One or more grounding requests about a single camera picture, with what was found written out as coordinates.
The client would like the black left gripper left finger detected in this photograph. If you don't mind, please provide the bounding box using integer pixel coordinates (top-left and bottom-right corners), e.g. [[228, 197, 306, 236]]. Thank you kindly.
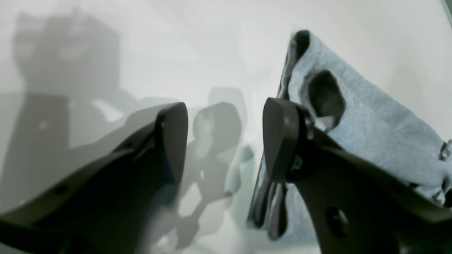
[[1, 102, 188, 254]]

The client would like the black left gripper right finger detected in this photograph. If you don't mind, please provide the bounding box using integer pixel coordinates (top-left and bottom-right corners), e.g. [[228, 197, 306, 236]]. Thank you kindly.
[[263, 98, 452, 254]]

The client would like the grey t-shirt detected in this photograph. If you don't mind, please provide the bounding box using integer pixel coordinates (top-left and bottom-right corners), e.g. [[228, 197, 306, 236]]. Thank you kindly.
[[247, 30, 451, 243]]

